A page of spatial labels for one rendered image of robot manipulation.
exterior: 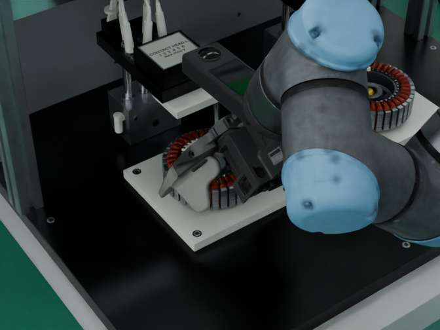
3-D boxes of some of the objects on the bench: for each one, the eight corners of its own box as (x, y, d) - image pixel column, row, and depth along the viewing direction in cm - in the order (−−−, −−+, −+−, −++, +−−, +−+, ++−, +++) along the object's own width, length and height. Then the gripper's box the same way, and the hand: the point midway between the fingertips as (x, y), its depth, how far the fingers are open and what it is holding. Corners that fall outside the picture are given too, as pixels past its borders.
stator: (279, 187, 110) (280, 163, 107) (198, 226, 105) (198, 202, 103) (222, 137, 117) (222, 113, 114) (145, 172, 112) (143, 148, 109)
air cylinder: (328, 61, 131) (331, 27, 128) (285, 80, 128) (287, 45, 124) (304, 44, 134) (307, 10, 131) (262, 62, 131) (264, 28, 127)
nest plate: (301, 198, 110) (302, 190, 110) (194, 252, 104) (194, 244, 103) (226, 131, 120) (226, 124, 119) (123, 177, 113) (122, 169, 112)
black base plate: (602, 160, 119) (607, 146, 117) (172, 412, 91) (171, 398, 89) (352, -1, 148) (353, -14, 146) (-32, 152, 120) (-36, 139, 118)
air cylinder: (181, 124, 121) (180, 89, 117) (131, 146, 117) (128, 110, 114) (160, 105, 124) (158, 69, 120) (110, 125, 121) (107, 90, 117)
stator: (429, 118, 120) (433, 94, 117) (354, 144, 116) (357, 120, 113) (378, 72, 127) (382, 49, 125) (306, 95, 123) (308, 71, 121)
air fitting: (126, 133, 117) (124, 114, 115) (118, 137, 117) (116, 118, 115) (121, 129, 118) (120, 110, 116) (113, 132, 117) (111, 113, 115)
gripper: (224, 186, 86) (171, 254, 103) (386, 110, 94) (311, 184, 112) (177, 107, 88) (133, 187, 105) (341, 39, 96) (274, 123, 114)
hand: (212, 165), depth 109 cm, fingers open, 14 cm apart
